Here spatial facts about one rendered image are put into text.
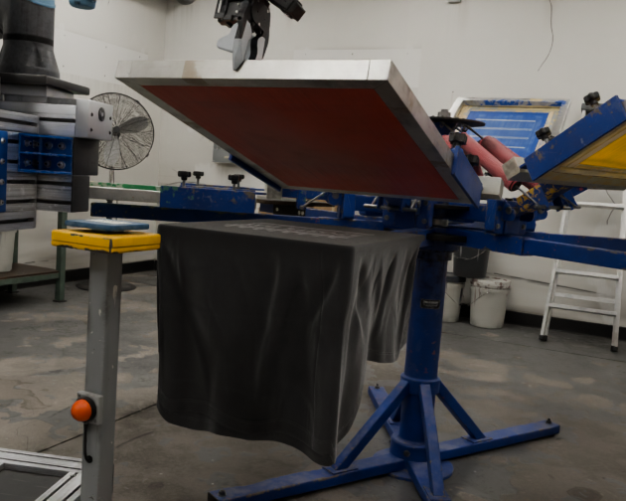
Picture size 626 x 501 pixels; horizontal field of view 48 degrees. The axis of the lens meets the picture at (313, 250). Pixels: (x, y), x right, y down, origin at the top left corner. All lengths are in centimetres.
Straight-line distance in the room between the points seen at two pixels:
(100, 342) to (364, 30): 541
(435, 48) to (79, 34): 300
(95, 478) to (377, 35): 543
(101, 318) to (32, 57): 82
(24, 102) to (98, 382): 81
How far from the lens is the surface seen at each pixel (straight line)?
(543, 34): 604
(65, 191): 180
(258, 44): 141
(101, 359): 127
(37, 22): 189
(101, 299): 125
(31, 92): 185
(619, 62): 594
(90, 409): 128
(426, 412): 263
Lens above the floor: 107
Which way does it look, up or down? 6 degrees down
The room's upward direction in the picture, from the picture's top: 4 degrees clockwise
